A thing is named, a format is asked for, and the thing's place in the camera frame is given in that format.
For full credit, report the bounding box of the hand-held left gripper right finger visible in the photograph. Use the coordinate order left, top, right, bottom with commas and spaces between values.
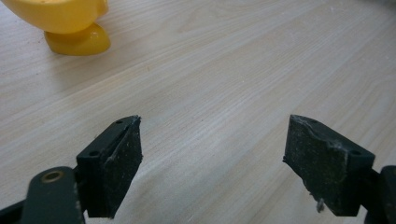
282, 114, 376, 217

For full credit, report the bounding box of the yellow plastic duck toy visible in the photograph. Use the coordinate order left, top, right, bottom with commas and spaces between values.
1, 0, 112, 57

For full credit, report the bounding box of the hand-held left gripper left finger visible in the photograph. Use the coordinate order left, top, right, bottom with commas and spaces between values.
76, 115, 144, 219

